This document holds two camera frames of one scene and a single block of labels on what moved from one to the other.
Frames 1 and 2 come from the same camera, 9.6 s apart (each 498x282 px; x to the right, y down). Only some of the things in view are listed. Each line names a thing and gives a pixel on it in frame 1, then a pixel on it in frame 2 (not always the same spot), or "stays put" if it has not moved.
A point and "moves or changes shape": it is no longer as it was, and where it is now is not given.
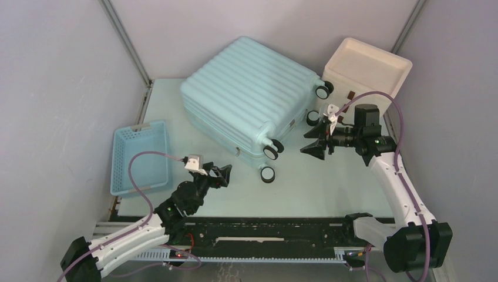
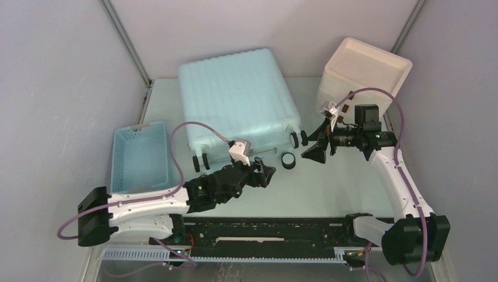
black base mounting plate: x=263 y=236 stays put
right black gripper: x=318 y=148 stays put
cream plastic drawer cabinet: x=356 y=67 stays put
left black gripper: x=216 y=182 to x=258 y=179
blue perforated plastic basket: x=150 y=171 stays put
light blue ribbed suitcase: x=246 y=98 moves or changes shape
